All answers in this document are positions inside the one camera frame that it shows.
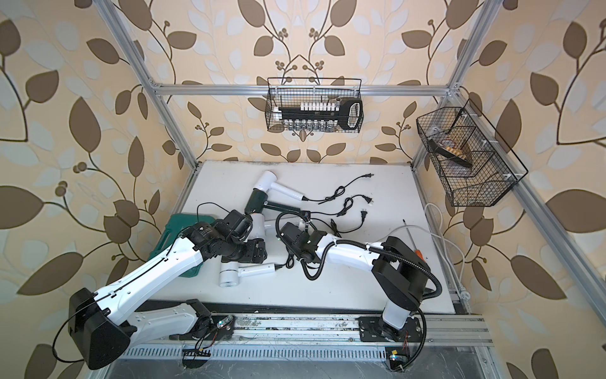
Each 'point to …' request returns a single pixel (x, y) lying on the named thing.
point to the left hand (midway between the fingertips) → (253, 253)
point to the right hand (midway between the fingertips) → (299, 241)
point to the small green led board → (225, 323)
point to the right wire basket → (476, 163)
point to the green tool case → (175, 227)
